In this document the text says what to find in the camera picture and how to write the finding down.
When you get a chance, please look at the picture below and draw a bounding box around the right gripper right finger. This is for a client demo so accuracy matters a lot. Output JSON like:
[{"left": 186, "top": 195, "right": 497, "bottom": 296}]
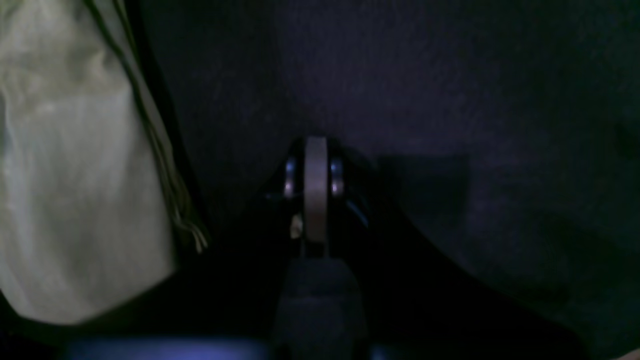
[{"left": 327, "top": 139, "right": 590, "bottom": 360}]

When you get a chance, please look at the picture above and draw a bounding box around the green T-shirt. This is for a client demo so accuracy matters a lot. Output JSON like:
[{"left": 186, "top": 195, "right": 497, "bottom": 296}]
[{"left": 0, "top": 0, "right": 208, "bottom": 326}]

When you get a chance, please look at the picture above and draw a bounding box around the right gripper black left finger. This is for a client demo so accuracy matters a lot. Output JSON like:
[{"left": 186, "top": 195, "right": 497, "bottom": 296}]
[{"left": 190, "top": 139, "right": 306, "bottom": 338}]

